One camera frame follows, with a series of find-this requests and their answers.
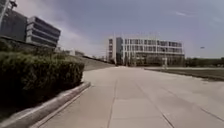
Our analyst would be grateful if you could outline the dark grass strip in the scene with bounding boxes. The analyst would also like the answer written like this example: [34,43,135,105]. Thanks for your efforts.
[144,67,224,82]

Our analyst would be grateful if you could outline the white multistorey building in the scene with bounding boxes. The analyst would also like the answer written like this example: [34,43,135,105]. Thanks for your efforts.
[106,35,186,67]

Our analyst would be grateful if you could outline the trimmed green hedge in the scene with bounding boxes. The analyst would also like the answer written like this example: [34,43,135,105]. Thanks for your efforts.
[0,49,86,116]

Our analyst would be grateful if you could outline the low pale building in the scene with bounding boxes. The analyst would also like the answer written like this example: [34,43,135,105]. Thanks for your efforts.
[64,48,86,57]

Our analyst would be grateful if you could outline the row of small trees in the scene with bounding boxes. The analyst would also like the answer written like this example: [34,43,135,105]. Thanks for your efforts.
[123,54,186,67]

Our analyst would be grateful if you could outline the dark glass building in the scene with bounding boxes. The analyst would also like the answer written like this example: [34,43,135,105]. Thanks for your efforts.
[0,0,29,43]

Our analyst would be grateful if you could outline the pale concrete slab pavement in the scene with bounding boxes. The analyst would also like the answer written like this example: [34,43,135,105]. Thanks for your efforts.
[31,65,224,128]

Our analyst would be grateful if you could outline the row of dark trees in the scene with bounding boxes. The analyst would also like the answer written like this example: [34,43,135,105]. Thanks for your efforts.
[184,56,224,68]

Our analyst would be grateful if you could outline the grey concrete kerb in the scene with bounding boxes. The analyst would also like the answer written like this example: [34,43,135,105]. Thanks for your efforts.
[0,80,92,128]

